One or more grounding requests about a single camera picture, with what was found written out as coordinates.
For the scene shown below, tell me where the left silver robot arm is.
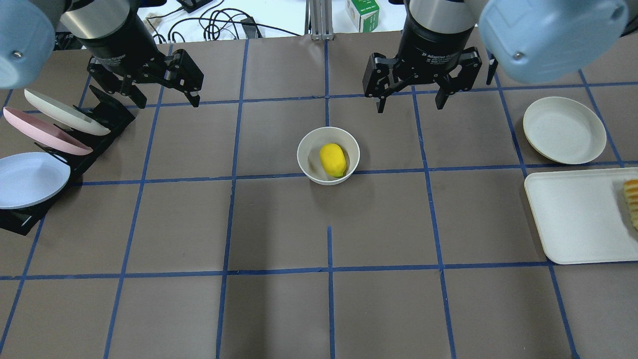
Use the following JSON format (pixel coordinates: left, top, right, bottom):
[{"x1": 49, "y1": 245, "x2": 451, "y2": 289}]
[{"x1": 0, "y1": 0, "x2": 204, "y2": 109}]

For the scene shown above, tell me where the lavender plate in rack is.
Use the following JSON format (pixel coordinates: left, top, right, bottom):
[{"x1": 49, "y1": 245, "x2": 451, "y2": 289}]
[{"x1": 0, "y1": 152, "x2": 71, "y2": 210}]

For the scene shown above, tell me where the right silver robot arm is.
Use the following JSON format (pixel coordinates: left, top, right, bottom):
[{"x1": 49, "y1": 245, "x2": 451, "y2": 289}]
[{"x1": 362, "y1": 0, "x2": 637, "y2": 112}]

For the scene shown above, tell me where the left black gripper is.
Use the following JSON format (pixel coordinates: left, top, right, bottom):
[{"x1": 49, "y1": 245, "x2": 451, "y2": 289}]
[{"x1": 80, "y1": 20, "x2": 204, "y2": 109}]

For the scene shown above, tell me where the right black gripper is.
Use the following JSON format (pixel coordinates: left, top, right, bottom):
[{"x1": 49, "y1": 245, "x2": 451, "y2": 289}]
[{"x1": 362, "y1": 17, "x2": 482, "y2": 114}]

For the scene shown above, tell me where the yellow lemon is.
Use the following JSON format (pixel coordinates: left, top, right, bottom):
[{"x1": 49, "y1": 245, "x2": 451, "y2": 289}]
[{"x1": 319, "y1": 143, "x2": 348, "y2": 178}]

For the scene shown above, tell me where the beige plate in rack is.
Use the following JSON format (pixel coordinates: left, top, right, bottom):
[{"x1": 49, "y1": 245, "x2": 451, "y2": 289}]
[{"x1": 23, "y1": 88, "x2": 110, "y2": 136}]

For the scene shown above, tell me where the green white carton box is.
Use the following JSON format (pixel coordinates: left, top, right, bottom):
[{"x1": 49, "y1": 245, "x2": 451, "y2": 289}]
[{"x1": 345, "y1": 0, "x2": 380, "y2": 33}]

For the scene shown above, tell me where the black dish rack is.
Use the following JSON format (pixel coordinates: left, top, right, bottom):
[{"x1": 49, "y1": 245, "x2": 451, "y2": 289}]
[{"x1": 0, "y1": 86, "x2": 135, "y2": 235}]

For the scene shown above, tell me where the white ceramic bowl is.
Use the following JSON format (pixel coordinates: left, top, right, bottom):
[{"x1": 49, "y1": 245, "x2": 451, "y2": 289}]
[{"x1": 297, "y1": 127, "x2": 361, "y2": 185}]

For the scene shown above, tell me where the aluminium frame post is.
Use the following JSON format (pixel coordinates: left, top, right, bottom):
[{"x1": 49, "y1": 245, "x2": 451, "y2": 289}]
[{"x1": 305, "y1": 0, "x2": 333, "y2": 41}]

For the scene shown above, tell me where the pink plate in rack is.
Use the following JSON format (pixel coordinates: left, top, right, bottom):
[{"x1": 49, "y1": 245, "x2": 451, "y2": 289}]
[{"x1": 2, "y1": 107, "x2": 93, "y2": 156}]

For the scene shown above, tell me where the cream round plate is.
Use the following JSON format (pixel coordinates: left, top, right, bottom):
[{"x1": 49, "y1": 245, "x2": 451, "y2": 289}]
[{"x1": 523, "y1": 96, "x2": 608, "y2": 165}]

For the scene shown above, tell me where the sliced yellow bread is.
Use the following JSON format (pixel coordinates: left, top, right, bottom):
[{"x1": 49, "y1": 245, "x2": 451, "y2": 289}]
[{"x1": 624, "y1": 178, "x2": 638, "y2": 230}]

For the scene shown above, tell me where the cream rectangular tray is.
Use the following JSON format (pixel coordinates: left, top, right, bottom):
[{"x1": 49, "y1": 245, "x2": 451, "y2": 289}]
[{"x1": 524, "y1": 168, "x2": 638, "y2": 264}]

